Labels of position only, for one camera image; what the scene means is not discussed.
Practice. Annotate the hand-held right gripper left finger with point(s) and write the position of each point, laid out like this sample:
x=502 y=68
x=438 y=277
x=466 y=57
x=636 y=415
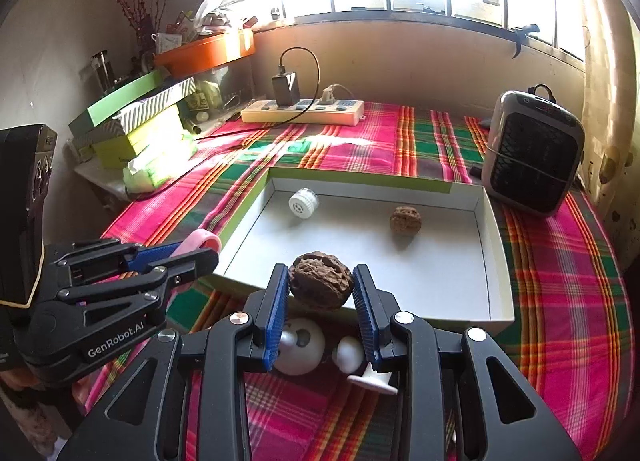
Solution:
x=276 y=326

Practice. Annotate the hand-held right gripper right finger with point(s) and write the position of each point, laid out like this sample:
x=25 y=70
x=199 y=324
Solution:
x=366 y=326

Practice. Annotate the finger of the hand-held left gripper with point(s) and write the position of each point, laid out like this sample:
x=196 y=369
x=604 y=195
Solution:
x=190 y=263
x=155 y=253

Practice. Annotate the pink plastic clip gadget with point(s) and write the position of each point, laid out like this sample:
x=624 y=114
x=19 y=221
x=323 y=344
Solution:
x=200 y=238

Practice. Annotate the white mushroom-shaped gadget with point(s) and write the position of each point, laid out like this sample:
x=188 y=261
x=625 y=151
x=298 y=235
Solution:
x=348 y=353

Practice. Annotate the white round panda gadget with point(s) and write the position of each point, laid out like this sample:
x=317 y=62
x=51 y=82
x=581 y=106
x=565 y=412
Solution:
x=305 y=348

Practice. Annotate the large brown walnut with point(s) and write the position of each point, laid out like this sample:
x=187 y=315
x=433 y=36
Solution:
x=320 y=281

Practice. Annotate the shallow white box green rim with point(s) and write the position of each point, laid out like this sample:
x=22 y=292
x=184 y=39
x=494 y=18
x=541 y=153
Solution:
x=380 y=261

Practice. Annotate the green tissue pack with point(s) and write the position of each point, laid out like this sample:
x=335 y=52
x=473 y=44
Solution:
x=155 y=163

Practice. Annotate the small brown walnut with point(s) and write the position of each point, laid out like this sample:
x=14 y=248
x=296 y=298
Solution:
x=405 y=221

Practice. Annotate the yellow-green box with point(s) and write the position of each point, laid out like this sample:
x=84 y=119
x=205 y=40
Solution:
x=140 y=138

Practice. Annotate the white round ribbed cap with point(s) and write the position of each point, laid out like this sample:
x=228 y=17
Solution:
x=302 y=202

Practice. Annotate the flat green box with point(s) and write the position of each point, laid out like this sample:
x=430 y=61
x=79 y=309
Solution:
x=117 y=98

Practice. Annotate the striped white green box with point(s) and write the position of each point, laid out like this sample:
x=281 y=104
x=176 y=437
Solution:
x=155 y=103

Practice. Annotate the cream power strip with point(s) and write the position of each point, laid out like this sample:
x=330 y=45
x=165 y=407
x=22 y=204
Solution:
x=300 y=113

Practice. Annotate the small black item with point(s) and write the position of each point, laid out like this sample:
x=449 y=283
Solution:
x=476 y=172

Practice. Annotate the plaid pink green tablecloth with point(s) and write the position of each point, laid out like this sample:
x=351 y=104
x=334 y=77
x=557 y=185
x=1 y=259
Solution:
x=555 y=291

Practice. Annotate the black charger block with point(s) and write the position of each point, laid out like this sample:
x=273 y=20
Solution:
x=285 y=88

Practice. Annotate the orange tray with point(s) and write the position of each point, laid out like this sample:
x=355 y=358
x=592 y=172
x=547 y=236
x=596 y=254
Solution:
x=205 y=51

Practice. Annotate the grey portable heater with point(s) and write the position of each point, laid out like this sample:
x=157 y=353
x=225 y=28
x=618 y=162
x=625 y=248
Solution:
x=535 y=161

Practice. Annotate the white plastic bag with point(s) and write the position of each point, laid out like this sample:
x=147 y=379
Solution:
x=215 y=3

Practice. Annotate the cream patterned curtain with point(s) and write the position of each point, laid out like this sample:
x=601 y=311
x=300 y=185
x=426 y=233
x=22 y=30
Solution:
x=607 y=91

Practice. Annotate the glass jar with dark frame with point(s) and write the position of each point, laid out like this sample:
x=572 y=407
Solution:
x=102 y=71

